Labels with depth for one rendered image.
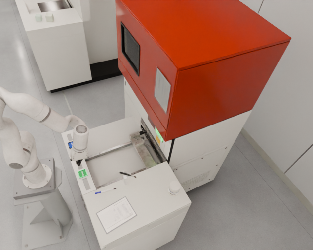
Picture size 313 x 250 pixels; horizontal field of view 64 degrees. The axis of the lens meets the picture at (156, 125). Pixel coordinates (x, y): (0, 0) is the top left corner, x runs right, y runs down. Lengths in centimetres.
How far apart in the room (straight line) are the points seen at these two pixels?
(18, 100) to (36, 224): 173
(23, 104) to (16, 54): 341
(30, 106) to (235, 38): 109
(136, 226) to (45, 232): 129
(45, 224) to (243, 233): 192
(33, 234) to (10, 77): 234
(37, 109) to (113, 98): 237
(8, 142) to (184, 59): 101
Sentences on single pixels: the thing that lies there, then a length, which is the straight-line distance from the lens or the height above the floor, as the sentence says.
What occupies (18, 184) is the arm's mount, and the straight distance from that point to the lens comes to 201.
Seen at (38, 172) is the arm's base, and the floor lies 100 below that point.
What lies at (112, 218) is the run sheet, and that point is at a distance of 166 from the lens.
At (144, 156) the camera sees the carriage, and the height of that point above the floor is 88.
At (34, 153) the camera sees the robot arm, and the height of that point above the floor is 115.
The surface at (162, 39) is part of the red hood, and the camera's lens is 136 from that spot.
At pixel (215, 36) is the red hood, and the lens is 147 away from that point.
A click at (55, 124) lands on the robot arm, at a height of 153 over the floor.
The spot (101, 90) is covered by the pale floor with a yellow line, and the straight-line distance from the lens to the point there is 372.
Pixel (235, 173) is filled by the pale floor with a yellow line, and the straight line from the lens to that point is 311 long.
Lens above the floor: 254
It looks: 51 degrees down
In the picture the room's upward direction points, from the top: 7 degrees clockwise
